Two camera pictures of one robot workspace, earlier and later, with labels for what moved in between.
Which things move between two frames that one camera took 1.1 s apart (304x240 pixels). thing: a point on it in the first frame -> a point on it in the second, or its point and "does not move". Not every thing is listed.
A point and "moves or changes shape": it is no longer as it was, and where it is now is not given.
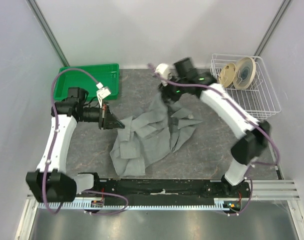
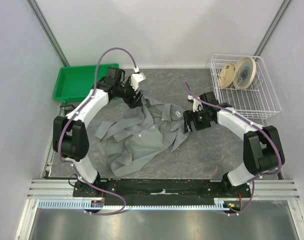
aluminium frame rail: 264,189 does not move
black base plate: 165,190 does not move
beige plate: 227,74 does not move
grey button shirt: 150,137 moves or changes shape
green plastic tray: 108,75 does not move
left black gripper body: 103,116 -> 127,92
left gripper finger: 117,124 -> 133,103
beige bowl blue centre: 244,73 does not move
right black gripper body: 172,93 -> 199,118
